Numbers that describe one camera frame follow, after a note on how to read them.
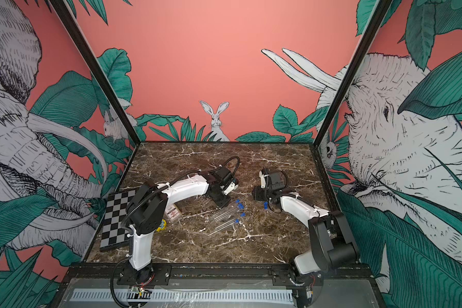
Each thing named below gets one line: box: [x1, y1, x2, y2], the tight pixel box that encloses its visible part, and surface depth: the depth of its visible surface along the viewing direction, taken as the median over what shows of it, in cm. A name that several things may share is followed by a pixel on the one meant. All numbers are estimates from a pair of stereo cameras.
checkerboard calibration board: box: [99, 189, 137, 252], surface depth 86 cm
